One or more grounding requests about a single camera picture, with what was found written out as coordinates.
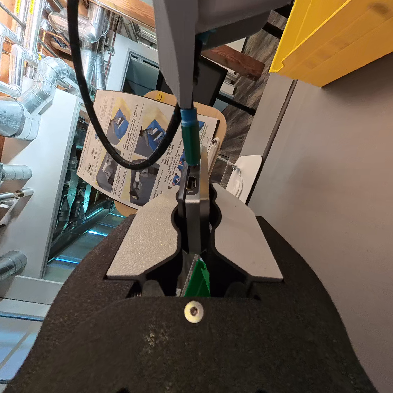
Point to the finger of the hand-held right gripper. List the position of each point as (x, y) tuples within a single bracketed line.
[(233, 15), (176, 46)]

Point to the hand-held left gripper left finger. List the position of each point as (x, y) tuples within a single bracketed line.
[(144, 245)]

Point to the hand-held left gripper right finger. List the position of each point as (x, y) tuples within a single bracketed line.
[(245, 242)]

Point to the grey metal port hub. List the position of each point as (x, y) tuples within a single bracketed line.
[(193, 221)]

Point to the green plastic bin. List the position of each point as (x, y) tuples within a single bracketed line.
[(199, 282)]

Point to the yellow plastic bin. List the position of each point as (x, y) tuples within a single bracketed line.
[(331, 40)]

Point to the black framed monitor on pole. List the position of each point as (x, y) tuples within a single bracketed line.
[(211, 79)]

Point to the yellow smiley sticker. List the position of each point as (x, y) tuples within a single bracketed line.
[(158, 97)]

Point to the silver metal air duct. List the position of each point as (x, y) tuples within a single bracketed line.
[(30, 101)]

